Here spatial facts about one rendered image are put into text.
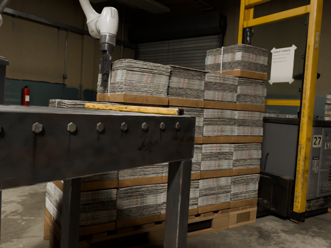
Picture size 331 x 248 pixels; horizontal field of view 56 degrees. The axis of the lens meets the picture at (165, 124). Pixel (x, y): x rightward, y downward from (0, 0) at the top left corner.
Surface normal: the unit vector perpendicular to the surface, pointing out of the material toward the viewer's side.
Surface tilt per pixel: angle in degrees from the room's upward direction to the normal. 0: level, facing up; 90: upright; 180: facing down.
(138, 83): 90
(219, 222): 90
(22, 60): 90
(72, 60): 90
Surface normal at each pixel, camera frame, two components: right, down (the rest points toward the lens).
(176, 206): -0.62, 0.00
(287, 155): -0.83, -0.02
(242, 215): 0.55, 0.07
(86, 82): 0.79, 0.08
